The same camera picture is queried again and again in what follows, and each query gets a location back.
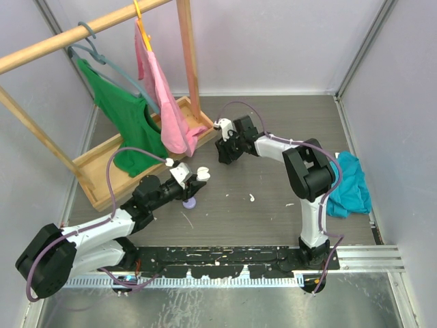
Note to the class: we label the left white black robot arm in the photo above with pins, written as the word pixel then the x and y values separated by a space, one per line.
pixel 56 255

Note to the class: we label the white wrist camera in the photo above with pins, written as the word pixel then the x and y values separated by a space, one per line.
pixel 181 173
pixel 226 127

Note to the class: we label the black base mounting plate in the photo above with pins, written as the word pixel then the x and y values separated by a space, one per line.
pixel 221 262

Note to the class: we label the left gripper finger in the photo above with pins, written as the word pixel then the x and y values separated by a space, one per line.
pixel 193 187
pixel 193 181

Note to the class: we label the green shirt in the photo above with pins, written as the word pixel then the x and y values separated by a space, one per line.
pixel 127 112

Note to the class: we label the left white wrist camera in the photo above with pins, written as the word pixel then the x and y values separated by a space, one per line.
pixel 181 173

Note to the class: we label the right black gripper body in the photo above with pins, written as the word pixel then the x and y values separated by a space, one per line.
pixel 234 143

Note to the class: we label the white slotted cable duct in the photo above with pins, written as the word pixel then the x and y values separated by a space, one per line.
pixel 242 281

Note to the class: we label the yellow hanger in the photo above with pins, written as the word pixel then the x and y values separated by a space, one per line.
pixel 145 37

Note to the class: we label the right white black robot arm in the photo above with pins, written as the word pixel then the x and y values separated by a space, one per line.
pixel 308 170

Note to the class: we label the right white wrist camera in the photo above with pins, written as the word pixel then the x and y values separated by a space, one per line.
pixel 226 127

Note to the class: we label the teal cloth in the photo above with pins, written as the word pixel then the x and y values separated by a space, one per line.
pixel 352 195

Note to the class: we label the white round charging case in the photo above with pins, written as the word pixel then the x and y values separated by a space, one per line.
pixel 203 174

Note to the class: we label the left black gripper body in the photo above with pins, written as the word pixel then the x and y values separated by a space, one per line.
pixel 172 192

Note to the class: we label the pink cloth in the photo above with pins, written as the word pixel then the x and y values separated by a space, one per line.
pixel 176 135

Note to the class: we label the blue-grey hanger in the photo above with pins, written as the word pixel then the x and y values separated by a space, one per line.
pixel 102 60

